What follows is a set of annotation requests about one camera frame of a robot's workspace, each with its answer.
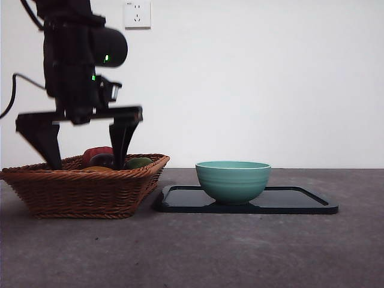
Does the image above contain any dark green rectangular tray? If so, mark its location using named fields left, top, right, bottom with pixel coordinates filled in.
left=153, top=185, right=340, bottom=215

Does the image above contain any teal ribbed bowl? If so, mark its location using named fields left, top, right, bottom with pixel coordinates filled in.
left=195, top=161, right=272, bottom=206

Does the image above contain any red apple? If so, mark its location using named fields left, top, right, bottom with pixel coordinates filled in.
left=83, top=146, right=114, bottom=165

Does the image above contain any dark purple plum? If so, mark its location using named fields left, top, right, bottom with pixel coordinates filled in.
left=89, top=153, right=116, bottom=167

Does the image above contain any white wall socket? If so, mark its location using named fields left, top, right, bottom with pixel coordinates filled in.
left=124, top=0, right=152, bottom=30

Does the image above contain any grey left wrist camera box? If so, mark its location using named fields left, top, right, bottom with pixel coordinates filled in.
left=98, top=76, right=123, bottom=106

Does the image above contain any brown wicker basket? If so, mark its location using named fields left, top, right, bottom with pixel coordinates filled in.
left=0, top=154, right=171, bottom=220

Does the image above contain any green avocado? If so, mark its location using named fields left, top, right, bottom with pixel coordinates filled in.
left=125, top=157, right=154, bottom=170

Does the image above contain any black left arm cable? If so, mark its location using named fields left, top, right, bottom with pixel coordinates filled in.
left=0, top=73, right=46, bottom=119

